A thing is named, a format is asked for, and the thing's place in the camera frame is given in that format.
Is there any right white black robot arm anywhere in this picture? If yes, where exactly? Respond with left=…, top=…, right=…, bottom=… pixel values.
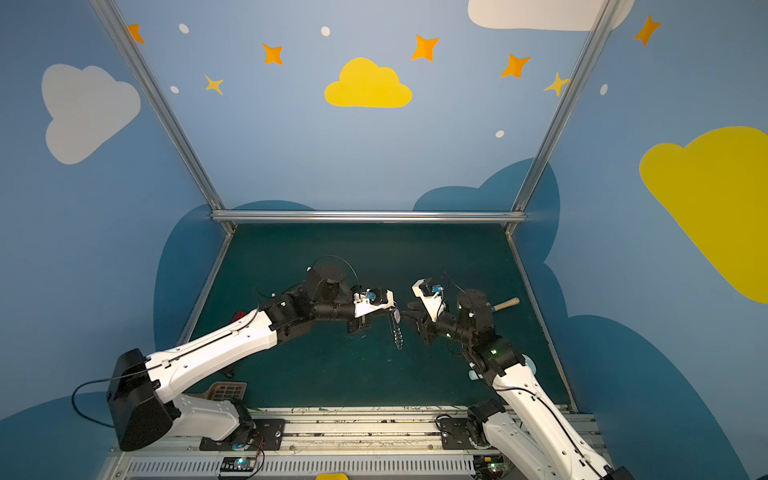
left=412, top=279, right=633, bottom=479

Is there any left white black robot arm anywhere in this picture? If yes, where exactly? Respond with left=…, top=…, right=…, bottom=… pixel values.
left=104, top=265, right=395, bottom=452

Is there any light blue spatula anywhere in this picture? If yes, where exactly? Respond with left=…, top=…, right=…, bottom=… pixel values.
left=468, top=354, right=537, bottom=381

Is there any blue toy shovel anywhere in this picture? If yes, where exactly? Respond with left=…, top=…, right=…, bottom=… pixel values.
left=492, top=297, right=520, bottom=312

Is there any right green circuit board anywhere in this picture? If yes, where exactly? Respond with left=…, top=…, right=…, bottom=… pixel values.
left=472, top=455, right=515, bottom=480

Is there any green circuit board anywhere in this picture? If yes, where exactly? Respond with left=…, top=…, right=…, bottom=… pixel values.
left=472, top=455, right=515, bottom=480
left=218, top=456, right=259, bottom=479

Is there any brown slotted spatula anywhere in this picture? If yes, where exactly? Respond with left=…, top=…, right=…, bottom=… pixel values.
left=200, top=381, right=247, bottom=401

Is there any yellow object bottom edge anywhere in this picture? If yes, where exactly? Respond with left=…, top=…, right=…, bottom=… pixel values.
left=315, top=473, right=349, bottom=480

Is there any left green circuit board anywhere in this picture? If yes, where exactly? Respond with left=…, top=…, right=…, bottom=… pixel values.
left=218, top=456, right=259, bottom=479

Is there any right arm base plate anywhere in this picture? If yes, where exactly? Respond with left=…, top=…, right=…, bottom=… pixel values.
left=434, top=414, right=491, bottom=450

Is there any aluminium mounting rail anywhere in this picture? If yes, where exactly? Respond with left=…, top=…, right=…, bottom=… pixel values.
left=98, top=406, right=604, bottom=457

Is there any back aluminium frame bar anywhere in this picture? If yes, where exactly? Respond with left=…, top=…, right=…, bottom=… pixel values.
left=212, top=210, right=526, bottom=224

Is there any right side frame bar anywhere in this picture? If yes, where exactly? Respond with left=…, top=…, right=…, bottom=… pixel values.
left=505, top=229, right=579, bottom=413

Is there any white slotted cable duct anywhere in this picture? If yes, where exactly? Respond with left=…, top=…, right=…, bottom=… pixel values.
left=115, top=455, right=474, bottom=479

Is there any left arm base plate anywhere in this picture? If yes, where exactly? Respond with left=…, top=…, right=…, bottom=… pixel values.
left=199, top=418, right=286, bottom=452

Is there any left side frame bar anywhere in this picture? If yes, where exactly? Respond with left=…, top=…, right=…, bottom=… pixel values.
left=176, top=233, right=234, bottom=346

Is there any right aluminium frame post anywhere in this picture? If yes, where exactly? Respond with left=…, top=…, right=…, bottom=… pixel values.
left=504, top=0, right=622, bottom=240

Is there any aluminium frame post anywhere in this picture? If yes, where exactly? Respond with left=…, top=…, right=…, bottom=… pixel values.
left=90, top=0, right=226, bottom=213
left=504, top=0, right=622, bottom=240

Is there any left aluminium frame post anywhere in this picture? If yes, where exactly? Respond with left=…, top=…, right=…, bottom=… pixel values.
left=90, top=0, right=226, bottom=213

